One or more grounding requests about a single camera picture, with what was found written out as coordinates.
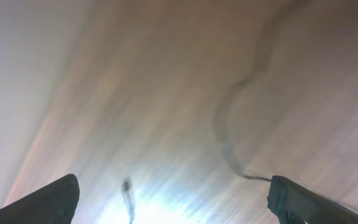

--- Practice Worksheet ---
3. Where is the black cable with plug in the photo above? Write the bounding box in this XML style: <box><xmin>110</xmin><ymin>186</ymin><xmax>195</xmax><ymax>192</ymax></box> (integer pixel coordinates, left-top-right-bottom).
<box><xmin>213</xmin><ymin>0</ymin><xmax>310</xmax><ymax>183</ymax></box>

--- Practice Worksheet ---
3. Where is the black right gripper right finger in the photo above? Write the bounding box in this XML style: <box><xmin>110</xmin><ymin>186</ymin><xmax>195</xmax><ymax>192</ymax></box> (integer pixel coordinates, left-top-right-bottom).
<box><xmin>267</xmin><ymin>175</ymin><xmax>358</xmax><ymax>224</ymax></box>

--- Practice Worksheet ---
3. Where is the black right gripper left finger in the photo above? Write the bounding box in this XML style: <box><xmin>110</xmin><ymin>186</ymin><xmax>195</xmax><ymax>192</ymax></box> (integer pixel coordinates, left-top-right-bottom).
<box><xmin>0</xmin><ymin>174</ymin><xmax>80</xmax><ymax>224</ymax></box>

